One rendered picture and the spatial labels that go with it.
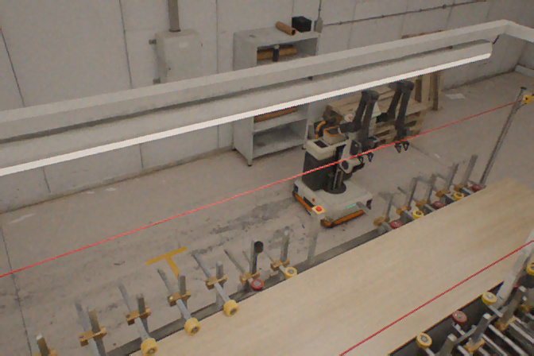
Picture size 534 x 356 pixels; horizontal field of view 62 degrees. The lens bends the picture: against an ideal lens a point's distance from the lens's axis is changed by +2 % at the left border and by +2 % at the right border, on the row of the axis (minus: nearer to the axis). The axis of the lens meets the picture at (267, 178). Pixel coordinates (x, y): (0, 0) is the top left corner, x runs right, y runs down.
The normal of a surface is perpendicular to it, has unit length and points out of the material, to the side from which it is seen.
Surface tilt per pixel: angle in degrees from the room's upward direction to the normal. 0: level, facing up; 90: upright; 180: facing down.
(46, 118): 90
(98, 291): 0
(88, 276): 0
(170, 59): 90
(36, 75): 90
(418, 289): 0
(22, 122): 90
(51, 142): 61
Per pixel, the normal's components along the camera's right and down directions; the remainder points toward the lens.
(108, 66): 0.55, 0.51
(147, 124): 0.50, 0.05
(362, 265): 0.06, -0.81
